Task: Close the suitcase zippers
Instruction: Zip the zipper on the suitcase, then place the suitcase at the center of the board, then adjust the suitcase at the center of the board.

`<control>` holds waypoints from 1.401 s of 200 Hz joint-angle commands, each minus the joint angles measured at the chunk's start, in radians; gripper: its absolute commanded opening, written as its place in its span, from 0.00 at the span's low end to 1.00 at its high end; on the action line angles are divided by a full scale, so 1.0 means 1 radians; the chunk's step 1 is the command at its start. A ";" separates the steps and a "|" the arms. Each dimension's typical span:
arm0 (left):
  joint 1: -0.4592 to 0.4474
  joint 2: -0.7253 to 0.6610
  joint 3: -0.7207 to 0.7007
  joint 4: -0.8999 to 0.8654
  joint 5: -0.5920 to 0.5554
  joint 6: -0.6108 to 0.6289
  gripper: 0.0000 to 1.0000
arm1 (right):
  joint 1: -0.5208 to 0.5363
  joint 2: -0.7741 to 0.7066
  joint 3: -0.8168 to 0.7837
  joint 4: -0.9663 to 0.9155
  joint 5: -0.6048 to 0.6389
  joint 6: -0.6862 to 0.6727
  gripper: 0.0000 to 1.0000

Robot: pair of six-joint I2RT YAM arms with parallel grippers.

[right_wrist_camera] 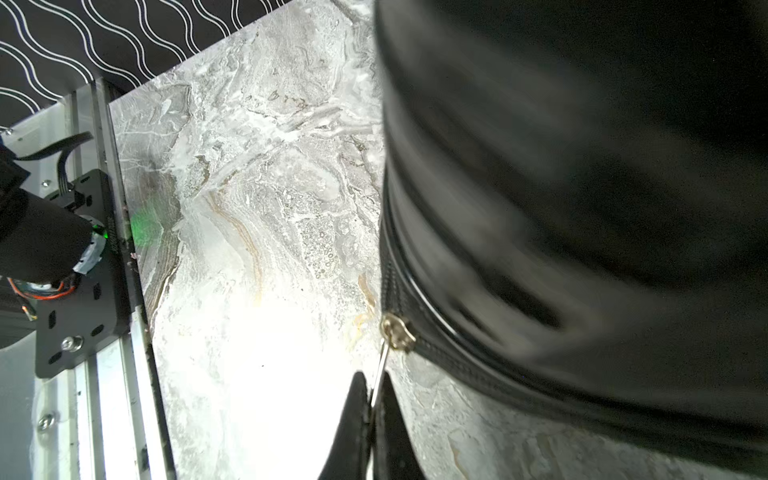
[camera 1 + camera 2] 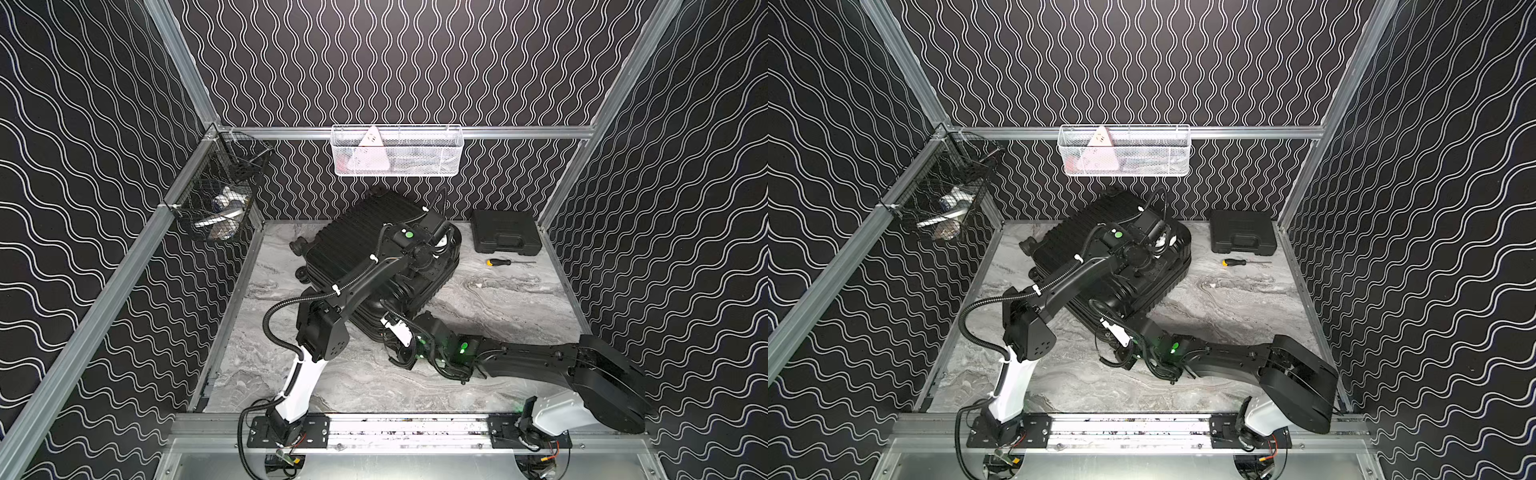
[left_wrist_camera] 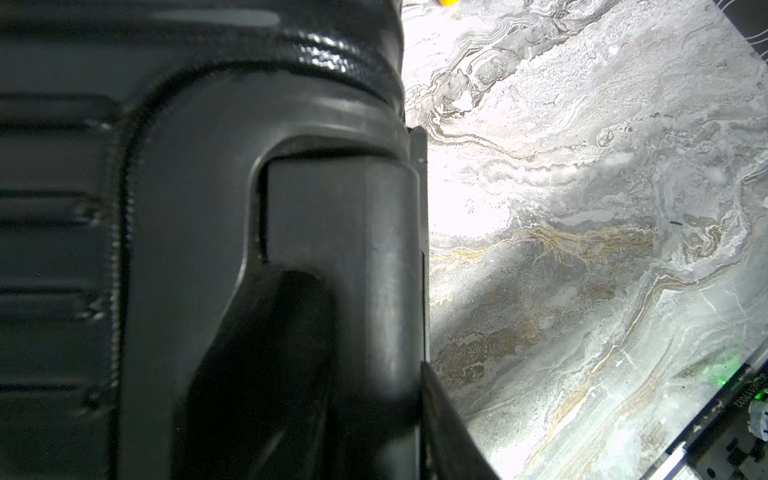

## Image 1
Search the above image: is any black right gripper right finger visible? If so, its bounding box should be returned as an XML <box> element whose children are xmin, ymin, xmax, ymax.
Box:
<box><xmin>371</xmin><ymin>372</ymin><xmax>426</xmax><ymax>480</ymax></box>

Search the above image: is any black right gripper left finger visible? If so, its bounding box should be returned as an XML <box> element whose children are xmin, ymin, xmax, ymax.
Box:
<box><xmin>318</xmin><ymin>371</ymin><xmax>370</xmax><ymax>480</ymax></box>

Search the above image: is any silver zipper pull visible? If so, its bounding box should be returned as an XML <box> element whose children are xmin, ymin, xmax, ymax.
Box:
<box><xmin>369</xmin><ymin>312</ymin><xmax>416</xmax><ymax>409</ymax></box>

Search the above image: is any black hard-shell suitcase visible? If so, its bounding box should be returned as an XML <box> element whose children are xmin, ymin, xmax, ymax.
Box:
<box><xmin>374</xmin><ymin>1</ymin><xmax>767</xmax><ymax>477</ymax></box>

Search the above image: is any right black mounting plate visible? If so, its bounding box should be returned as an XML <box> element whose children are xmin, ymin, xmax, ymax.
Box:
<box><xmin>35</xmin><ymin>169</ymin><xmax>130</xmax><ymax>379</ymax></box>

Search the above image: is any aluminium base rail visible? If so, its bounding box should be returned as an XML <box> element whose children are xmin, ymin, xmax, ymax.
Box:
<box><xmin>1</xmin><ymin>80</ymin><xmax>176</xmax><ymax>479</ymax></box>

